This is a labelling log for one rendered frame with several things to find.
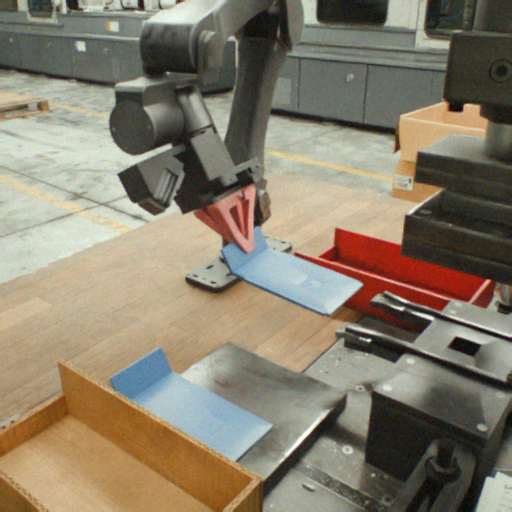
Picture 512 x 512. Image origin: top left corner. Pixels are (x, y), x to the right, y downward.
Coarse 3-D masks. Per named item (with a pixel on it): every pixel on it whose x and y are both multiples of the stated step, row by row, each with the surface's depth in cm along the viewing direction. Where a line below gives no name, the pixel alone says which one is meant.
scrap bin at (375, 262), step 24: (336, 240) 90; (360, 240) 87; (384, 240) 85; (336, 264) 77; (360, 264) 89; (384, 264) 86; (408, 264) 83; (384, 288) 74; (408, 288) 71; (432, 288) 82; (456, 288) 80; (480, 288) 71; (360, 312) 77
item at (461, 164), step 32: (416, 160) 46; (448, 160) 44; (480, 160) 43; (448, 192) 45; (480, 192) 44; (416, 224) 44; (448, 224) 43; (480, 224) 43; (416, 256) 45; (448, 256) 44; (480, 256) 42
